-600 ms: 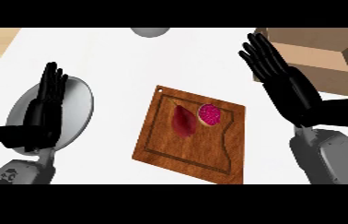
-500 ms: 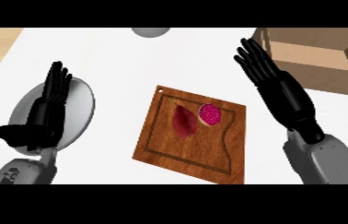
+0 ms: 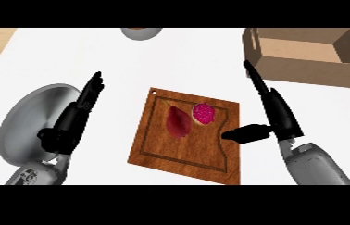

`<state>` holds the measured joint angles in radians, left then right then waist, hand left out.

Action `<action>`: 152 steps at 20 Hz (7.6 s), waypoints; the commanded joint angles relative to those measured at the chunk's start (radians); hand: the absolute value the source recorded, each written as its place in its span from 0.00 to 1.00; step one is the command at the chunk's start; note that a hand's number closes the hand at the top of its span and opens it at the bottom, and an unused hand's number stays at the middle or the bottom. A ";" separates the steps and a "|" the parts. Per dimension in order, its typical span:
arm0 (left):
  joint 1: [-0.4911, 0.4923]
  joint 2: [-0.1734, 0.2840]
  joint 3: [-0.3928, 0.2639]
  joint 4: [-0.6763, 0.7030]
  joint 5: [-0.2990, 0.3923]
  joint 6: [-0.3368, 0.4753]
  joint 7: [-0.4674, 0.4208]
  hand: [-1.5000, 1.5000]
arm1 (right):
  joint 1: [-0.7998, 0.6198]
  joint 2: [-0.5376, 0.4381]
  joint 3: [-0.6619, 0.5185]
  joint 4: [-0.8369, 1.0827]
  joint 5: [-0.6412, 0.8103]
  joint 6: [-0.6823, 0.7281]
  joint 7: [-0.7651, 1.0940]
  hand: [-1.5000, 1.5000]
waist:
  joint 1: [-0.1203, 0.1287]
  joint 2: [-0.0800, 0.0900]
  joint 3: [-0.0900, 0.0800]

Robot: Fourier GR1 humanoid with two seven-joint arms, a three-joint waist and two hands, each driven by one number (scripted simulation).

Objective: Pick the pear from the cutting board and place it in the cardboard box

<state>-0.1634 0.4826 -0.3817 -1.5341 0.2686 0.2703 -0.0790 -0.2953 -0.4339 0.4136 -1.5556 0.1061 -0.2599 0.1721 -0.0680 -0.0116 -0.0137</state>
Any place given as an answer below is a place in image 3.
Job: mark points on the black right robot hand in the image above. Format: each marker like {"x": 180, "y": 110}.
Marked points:
{"x": 280, "y": 114}

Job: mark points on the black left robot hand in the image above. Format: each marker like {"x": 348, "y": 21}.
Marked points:
{"x": 69, "y": 123}

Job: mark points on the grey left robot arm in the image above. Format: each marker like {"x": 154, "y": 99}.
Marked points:
{"x": 44, "y": 171}

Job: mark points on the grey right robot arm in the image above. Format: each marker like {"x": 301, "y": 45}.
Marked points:
{"x": 315, "y": 164}

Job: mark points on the brown cardboard box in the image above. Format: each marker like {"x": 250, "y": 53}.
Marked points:
{"x": 299, "y": 54}

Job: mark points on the brown wooden cutting board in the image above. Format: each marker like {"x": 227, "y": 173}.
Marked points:
{"x": 187, "y": 136}

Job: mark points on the dark red pear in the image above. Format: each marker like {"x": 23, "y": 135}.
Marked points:
{"x": 178, "y": 122}

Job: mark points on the halved pink-fleshed fruit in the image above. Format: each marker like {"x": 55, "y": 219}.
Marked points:
{"x": 203, "y": 114}

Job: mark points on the pale wooden panel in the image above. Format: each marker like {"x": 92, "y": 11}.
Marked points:
{"x": 5, "y": 35}

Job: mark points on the grey round bowl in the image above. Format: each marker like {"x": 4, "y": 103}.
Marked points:
{"x": 141, "y": 33}

